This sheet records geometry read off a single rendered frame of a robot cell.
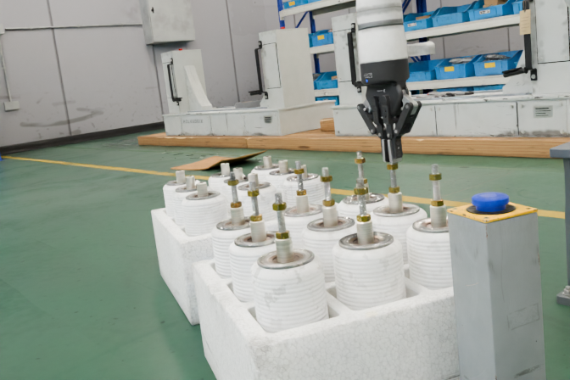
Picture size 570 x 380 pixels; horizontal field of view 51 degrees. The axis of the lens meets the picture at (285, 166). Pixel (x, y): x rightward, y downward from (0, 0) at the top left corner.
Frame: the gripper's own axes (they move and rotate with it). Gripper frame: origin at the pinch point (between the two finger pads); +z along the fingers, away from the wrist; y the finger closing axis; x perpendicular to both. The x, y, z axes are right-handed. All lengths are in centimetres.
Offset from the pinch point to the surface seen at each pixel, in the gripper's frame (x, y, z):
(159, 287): -19, -69, 35
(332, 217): -11.9, -1.4, 8.6
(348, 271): -18.8, 10.4, 12.7
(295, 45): 170, -278, -32
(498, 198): -11.3, 29.1, 2.2
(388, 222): -4.1, 2.4, 10.7
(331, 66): 508, -690, -16
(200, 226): -16.5, -42.7, 15.5
